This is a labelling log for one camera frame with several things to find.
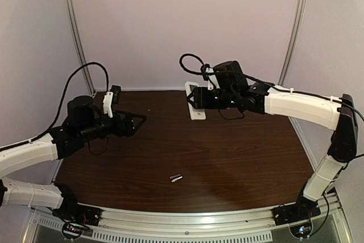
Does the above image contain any white remote control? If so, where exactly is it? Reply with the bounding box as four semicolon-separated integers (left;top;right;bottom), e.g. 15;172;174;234
185;81;206;120

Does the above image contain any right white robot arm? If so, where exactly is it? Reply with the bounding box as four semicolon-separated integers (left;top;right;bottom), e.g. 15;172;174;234
185;61;359;207

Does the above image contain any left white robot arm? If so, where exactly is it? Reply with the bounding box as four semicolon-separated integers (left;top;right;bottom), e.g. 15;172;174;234
1;92;147;211

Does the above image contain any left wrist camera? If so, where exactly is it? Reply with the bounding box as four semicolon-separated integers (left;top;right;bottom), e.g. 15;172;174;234
102;85;121;118

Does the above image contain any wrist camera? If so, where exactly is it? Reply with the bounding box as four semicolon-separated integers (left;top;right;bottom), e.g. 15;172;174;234
200;64;216;90
102;85;121;118

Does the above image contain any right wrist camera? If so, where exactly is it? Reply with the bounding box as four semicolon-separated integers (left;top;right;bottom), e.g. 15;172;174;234
200;64;216;90

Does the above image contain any left black camera cable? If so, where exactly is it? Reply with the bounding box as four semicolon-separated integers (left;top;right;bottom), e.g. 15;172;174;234
28;61;110;144

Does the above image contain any black camera cable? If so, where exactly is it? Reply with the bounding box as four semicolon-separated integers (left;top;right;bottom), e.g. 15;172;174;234
179;53;364;118
28;61;110;144

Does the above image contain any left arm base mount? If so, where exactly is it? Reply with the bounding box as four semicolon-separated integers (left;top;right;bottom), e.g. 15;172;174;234
51;183;102;241

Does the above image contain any front aluminium rail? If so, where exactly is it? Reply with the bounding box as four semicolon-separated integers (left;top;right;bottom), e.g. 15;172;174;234
20;192;354;242

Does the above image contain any right black camera cable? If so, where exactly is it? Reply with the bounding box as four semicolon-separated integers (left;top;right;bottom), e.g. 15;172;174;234
179;53;364;118

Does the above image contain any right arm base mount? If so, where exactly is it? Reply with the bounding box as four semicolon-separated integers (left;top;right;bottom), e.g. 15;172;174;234
271;196;321;240

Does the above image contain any right aluminium frame post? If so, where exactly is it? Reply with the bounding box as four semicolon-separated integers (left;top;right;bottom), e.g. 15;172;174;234
278;0;307;85

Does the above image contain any aluminium frame post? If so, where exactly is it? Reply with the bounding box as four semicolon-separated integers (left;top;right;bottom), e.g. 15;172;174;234
278;0;307;85
59;0;96;96

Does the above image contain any left aluminium frame post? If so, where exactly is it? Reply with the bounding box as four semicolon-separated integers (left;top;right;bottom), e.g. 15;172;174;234
59;0;96;96

